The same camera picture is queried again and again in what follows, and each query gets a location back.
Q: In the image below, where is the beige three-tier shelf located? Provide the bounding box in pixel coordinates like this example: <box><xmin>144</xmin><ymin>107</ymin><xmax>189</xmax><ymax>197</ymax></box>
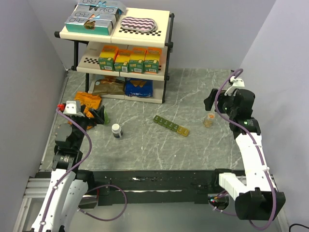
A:
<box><xmin>55</xmin><ymin>1</ymin><xmax>175</xmax><ymax>104</ymax></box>

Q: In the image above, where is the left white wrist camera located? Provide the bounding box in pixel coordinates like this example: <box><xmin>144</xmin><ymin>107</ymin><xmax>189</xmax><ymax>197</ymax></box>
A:
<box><xmin>57</xmin><ymin>101</ymin><xmax>82</xmax><ymax>116</ymax></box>

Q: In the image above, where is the wavy patterned pouch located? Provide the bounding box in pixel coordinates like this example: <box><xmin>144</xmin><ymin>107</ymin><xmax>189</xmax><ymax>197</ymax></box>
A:
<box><xmin>120</xmin><ymin>16</ymin><xmax>157</xmax><ymax>33</ymax></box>

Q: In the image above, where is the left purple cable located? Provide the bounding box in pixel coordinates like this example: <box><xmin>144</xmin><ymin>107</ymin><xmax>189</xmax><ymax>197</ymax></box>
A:
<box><xmin>40</xmin><ymin>107</ymin><xmax>128</xmax><ymax>225</ymax></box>

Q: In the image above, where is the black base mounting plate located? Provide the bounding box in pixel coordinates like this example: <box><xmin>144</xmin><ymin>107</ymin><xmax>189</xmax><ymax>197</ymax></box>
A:
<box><xmin>77</xmin><ymin>169</ymin><xmax>223</xmax><ymax>206</ymax></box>

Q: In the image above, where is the teal snack box front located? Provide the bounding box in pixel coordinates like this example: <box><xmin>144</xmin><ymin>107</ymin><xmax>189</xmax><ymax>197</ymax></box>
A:
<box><xmin>65</xmin><ymin>17</ymin><xmax>113</xmax><ymax>36</ymax></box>

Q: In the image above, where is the orange honey dijon chip bag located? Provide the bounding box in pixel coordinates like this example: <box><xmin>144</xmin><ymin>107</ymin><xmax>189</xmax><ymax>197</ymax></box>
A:
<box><xmin>67</xmin><ymin>91</ymin><xmax>102</xmax><ymax>126</ymax></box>

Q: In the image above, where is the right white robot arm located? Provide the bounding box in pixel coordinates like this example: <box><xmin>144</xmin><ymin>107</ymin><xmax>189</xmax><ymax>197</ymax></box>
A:
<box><xmin>204</xmin><ymin>88</ymin><xmax>286</xmax><ymax>221</ymax></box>

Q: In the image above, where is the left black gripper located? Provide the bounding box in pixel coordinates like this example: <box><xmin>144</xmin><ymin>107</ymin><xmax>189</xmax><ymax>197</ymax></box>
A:
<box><xmin>70</xmin><ymin>104</ymin><xmax>104</xmax><ymax>149</ymax></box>

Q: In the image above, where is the green weekly pill organizer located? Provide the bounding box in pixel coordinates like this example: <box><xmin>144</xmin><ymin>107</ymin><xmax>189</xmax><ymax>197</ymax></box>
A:
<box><xmin>153</xmin><ymin>115</ymin><xmax>189</xmax><ymax>137</ymax></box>

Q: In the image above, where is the teal snack box middle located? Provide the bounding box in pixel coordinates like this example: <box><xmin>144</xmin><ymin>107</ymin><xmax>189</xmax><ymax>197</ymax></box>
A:
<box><xmin>71</xmin><ymin>11</ymin><xmax>119</xmax><ymax>22</ymax></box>

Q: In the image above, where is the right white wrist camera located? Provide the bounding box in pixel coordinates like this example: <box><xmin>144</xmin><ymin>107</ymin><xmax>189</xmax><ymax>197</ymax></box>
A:
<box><xmin>225</xmin><ymin>76</ymin><xmax>245</xmax><ymax>96</ymax></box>

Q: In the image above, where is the green orange carton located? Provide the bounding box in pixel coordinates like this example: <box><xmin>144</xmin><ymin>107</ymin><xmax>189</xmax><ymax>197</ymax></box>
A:
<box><xmin>98</xmin><ymin>45</ymin><xmax>119</xmax><ymax>71</ymax></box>
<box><xmin>114</xmin><ymin>49</ymin><xmax>131</xmax><ymax>73</ymax></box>
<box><xmin>144</xmin><ymin>47</ymin><xmax>162</xmax><ymax>73</ymax></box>
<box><xmin>128</xmin><ymin>47</ymin><xmax>146</xmax><ymax>74</ymax></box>

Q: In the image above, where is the green cylindrical container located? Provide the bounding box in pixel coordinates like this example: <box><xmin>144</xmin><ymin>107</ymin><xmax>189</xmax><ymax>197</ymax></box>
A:
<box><xmin>103</xmin><ymin>106</ymin><xmax>110</xmax><ymax>125</ymax></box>

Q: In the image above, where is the brown chip bag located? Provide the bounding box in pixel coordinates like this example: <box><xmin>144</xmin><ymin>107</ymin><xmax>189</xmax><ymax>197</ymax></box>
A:
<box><xmin>92</xmin><ymin>76</ymin><xmax>125</xmax><ymax>95</ymax></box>

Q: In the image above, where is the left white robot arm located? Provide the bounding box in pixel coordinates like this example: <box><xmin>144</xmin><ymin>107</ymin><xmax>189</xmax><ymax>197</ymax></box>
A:
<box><xmin>30</xmin><ymin>101</ymin><xmax>106</xmax><ymax>232</ymax></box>

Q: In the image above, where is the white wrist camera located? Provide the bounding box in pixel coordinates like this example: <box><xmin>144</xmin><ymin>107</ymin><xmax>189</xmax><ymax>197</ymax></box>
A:
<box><xmin>225</xmin><ymin>76</ymin><xmax>245</xmax><ymax>96</ymax></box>
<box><xmin>57</xmin><ymin>101</ymin><xmax>82</xmax><ymax>116</ymax></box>

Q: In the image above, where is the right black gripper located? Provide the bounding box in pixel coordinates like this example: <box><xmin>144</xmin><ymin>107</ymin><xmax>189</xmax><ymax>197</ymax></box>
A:
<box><xmin>203</xmin><ymin>88</ymin><xmax>237</xmax><ymax>117</ymax></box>

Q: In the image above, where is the dark white-capped pill bottle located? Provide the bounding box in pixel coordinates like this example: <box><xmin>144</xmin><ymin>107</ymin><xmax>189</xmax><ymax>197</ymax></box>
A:
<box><xmin>112</xmin><ymin>123</ymin><xmax>123</xmax><ymax>138</ymax></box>

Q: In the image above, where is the clear orange-capped pill bottle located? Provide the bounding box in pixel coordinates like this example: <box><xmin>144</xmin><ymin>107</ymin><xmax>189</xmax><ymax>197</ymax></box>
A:
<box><xmin>203</xmin><ymin>113</ymin><xmax>215</xmax><ymax>128</ymax></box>

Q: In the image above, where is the black power cable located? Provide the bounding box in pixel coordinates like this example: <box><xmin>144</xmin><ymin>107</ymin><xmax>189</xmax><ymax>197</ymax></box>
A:
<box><xmin>288</xmin><ymin>223</ymin><xmax>309</xmax><ymax>232</ymax></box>

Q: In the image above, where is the blue chip bag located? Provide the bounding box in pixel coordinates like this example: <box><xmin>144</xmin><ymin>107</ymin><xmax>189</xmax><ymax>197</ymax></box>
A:
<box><xmin>125</xmin><ymin>78</ymin><xmax>153</xmax><ymax>97</ymax></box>

